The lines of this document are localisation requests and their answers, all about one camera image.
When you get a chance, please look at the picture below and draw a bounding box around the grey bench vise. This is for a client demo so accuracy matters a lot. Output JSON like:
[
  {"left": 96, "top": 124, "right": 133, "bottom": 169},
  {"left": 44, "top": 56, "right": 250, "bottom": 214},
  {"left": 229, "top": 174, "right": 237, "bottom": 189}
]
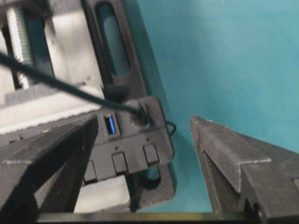
[{"left": 0, "top": 0, "right": 175, "bottom": 213}]

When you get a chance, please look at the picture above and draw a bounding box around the black multiport USB hub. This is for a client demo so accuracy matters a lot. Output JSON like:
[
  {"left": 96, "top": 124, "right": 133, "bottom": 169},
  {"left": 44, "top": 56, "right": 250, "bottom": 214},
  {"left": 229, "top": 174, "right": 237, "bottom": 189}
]
[{"left": 0, "top": 96, "right": 175, "bottom": 185}]

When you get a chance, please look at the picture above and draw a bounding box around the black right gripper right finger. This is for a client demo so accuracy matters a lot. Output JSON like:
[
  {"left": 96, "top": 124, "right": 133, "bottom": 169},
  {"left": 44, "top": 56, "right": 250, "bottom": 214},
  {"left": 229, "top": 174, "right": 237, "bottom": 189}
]
[{"left": 190, "top": 116, "right": 299, "bottom": 224}]

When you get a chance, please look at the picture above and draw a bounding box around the black USB cable with plug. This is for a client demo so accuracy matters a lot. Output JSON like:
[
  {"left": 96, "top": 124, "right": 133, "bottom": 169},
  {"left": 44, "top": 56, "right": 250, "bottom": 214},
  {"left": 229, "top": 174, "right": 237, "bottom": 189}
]
[{"left": 0, "top": 51, "right": 150, "bottom": 124}]

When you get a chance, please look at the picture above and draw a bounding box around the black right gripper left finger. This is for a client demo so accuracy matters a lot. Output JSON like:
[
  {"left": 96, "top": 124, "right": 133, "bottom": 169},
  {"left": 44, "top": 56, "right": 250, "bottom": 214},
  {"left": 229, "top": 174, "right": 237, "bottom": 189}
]
[{"left": 0, "top": 116, "right": 98, "bottom": 224}]

